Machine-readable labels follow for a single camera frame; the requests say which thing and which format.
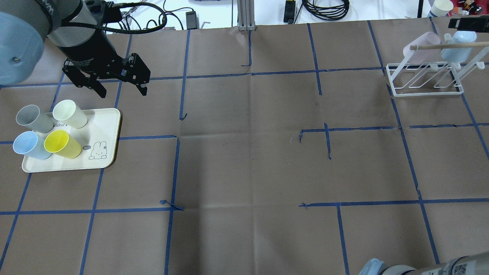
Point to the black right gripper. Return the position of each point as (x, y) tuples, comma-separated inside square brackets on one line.
[(471, 23)]

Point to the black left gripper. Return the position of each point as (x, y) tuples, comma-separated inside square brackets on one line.
[(90, 50)]

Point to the pink plastic cup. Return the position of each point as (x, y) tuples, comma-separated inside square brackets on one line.
[(421, 55)]

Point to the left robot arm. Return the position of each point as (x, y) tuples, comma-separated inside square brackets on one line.
[(77, 28)]

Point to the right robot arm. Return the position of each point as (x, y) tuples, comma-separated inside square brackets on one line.
[(467, 265)]

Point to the white paper cup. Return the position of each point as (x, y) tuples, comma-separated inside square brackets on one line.
[(440, 8)]

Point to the cream plastic cup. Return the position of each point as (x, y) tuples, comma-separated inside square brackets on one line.
[(68, 112)]

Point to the yellow plastic cup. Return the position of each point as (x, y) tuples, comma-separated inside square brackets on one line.
[(60, 142)]

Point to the grey plastic cup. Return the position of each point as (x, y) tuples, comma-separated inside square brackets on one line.
[(33, 118)]

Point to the light blue plastic cup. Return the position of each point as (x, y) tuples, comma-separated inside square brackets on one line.
[(31, 145)]

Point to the cream plastic tray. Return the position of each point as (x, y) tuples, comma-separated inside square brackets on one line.
[(98, 139)]

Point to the black power adapter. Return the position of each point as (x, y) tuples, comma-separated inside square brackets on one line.
[(191, 20)]

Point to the black power brick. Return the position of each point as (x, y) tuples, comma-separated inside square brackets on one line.
[(289, 11)]

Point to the white wire cup rack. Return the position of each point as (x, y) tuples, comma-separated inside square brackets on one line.
[(420, 82)]

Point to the aluminium frame post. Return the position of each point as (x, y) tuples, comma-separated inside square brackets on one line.
[(246, 15)]

